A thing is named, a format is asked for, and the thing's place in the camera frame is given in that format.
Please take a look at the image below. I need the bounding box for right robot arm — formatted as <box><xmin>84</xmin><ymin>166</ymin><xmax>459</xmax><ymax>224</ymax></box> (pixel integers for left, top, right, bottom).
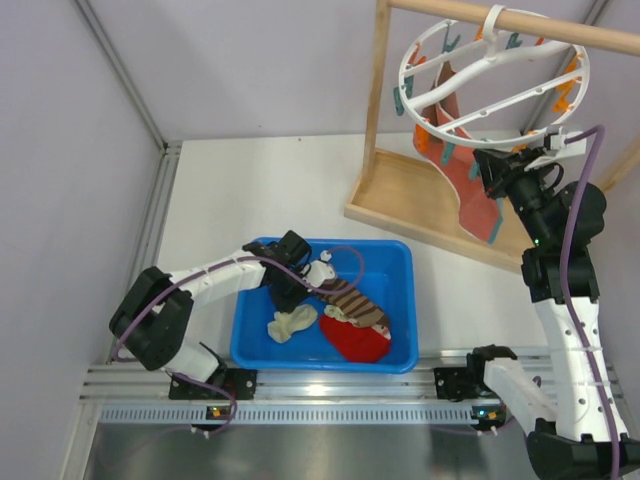
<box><xmin>466</xmin><ymin>147</ymin><xmax>639</xmax><ymax>479</ymax></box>

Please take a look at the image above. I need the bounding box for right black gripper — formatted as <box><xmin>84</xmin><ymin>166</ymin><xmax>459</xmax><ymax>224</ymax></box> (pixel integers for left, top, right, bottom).
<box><xmin>476</xmin><ymin>145</ymin><xmax>556</xmax><ymax>246</ymax></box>

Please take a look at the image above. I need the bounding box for small cream sock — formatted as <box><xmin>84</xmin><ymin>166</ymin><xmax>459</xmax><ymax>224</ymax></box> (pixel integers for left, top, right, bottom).
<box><xmin>324</xmin><ymin>305</ymin><xmax>358</xmax><ymax>327</ymax></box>

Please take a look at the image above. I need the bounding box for white round clip hanger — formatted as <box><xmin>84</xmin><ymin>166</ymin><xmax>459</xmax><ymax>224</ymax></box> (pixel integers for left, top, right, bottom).
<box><xmin>394</xmin><ymin>5</ymin><xmax>591</xmax><ymax>148</ymax></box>

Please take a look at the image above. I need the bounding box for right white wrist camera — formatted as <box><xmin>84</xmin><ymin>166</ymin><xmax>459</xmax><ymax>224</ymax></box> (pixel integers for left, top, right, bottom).
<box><xmin>543</xmin><ymin>126</ymin><xmax>587</xmax><ymax>162</ymax></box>

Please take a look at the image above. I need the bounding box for pink and brown sock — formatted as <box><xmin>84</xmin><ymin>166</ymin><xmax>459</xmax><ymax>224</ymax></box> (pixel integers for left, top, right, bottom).
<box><xmin>416</xmin><ymin>62</ymin><xmax>503</xmax><ymax>244</ymax></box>

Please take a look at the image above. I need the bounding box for orange clip inner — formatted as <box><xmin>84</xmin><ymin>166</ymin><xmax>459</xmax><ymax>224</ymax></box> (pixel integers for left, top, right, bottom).
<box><xmin>405</xmin><ymin>43</ymin><xmax>427</xmax><ymax>69</ymax></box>

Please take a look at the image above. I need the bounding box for brown striped sock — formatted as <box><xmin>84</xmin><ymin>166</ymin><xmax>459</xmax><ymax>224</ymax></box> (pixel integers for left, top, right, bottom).
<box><xmin>314</xmin><ymin>278</ymin><xmax>390</xmax><ymax>333</ymax></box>

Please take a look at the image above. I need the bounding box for wooden hanging rack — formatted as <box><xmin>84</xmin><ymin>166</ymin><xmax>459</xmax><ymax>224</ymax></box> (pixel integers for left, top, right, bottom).
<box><xmin>344</xmin><ymin>1</ymin><xmax>639</xmax><ymax>271</ymax></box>

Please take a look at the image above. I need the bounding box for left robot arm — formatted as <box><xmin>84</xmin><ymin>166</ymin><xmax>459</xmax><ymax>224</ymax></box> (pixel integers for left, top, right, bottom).
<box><xmin>109</xmin><ymin>231</ymin><xmax>334</xmax><ymax>397</ymax></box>

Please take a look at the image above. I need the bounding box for red sock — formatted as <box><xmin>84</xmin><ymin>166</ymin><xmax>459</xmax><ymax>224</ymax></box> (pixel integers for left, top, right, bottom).
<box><xmin>319</xmin><ymin>315</ymin><xmax>392</xmax><ymax>363</ymax></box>

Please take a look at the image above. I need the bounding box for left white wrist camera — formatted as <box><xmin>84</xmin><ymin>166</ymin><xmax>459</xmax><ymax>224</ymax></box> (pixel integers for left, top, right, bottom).
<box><xmin>301</xmin><ymin>250</ymin><xmax>337</xmax><ymax>292</ymax></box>

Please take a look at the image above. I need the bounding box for teal clip holding sock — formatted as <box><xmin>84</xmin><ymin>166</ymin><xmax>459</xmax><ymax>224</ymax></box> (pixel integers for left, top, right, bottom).
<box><xmin>441</xmin><ymin>24</ymin><xmax>461</xmax><ymax>54</ymax></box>

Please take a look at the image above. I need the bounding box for teal clip front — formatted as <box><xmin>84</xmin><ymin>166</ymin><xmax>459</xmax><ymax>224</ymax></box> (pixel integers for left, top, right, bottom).
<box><xmin>468</xmin><ymin>160</ymin><xmax>481</xmax><ymax>181</ymax></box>

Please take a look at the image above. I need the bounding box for teal clip left rim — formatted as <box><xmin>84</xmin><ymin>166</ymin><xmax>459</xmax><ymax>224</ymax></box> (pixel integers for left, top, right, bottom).
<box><xmin>393</xmin><ymin>77</ymin><xmax>413</xmax><ymax>116</ymax></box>

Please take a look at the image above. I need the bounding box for blue plastic bin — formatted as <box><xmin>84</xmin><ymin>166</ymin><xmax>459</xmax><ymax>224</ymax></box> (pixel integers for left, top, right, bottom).
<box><xmin>230</xmin><ymin>239</ymin><xmax>419</xmax><ymax>374</ymax></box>

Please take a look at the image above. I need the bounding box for orange clip lower left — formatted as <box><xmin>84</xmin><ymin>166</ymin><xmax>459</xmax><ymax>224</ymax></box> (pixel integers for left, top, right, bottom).
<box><xmin>414</xmin><ymin>125</ymin><xmax>430</xmax><ymax>154</ymax></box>

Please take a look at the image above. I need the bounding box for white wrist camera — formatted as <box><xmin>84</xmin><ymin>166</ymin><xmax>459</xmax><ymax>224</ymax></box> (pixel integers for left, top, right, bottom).
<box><xmin>301</xmin><ymin>250</ymin><xmax>337</xmax><ymax>292</ymax></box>
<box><xmin>543</xmin><ymin>126</ymin><xmax>587</xmax><ymax>162</ymax></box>

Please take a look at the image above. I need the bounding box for teal clip far right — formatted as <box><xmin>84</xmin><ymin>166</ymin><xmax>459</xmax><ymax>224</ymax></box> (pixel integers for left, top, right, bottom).
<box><xmin>505</xmin><ymin>32</ymin><xmax>522</xmax><ymax>50</ymax></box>

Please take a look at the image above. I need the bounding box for aluminium mounting rail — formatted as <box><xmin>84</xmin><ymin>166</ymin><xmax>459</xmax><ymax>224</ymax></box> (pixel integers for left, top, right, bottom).
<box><xmin>79</xmin><ymin>350</ymin><xmax>510</xmax><ymax>428</ymax></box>

